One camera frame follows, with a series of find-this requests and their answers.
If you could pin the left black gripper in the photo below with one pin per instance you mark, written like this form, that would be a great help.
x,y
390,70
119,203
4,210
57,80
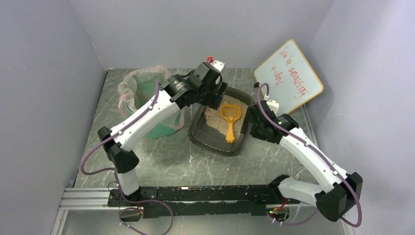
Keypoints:
x,y
217,89

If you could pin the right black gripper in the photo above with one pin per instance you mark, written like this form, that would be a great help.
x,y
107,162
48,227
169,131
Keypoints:
x,y
252,118

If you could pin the yellow litter scoop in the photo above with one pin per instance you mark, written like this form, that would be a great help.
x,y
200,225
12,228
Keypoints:
x,y
230,113

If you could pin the dark grey litter tray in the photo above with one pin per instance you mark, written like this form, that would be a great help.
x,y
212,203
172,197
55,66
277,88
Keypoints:
x,y
211,139

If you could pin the green trash bin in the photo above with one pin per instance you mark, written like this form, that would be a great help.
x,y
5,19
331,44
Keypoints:
x,y
158,117

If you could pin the clear plastic bin liner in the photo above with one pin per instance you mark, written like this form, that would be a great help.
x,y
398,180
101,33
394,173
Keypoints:
x,y
137,88

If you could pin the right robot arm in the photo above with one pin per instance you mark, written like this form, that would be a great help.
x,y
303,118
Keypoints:
x,y
336,190

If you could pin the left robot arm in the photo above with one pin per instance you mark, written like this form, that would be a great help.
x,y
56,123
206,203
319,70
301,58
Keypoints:
x,y
203,85

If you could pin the beige cat litter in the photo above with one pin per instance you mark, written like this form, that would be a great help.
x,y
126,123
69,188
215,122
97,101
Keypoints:
x,y
215,120

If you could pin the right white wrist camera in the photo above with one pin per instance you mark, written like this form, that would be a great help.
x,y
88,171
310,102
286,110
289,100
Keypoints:
x,y
272,104

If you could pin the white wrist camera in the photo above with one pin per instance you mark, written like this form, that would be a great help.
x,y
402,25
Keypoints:
x,y
272,104
219,65

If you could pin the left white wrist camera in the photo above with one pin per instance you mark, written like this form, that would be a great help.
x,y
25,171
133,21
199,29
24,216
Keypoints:
x,y
219,65

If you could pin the small whiteboard wooden frame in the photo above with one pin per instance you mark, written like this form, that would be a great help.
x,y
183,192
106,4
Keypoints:
x,y
292,81

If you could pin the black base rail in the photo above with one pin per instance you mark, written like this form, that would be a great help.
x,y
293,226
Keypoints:
x,y
156,202

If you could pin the aluminium frame rail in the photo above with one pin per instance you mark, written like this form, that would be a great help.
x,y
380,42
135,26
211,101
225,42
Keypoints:
x,y
79,199

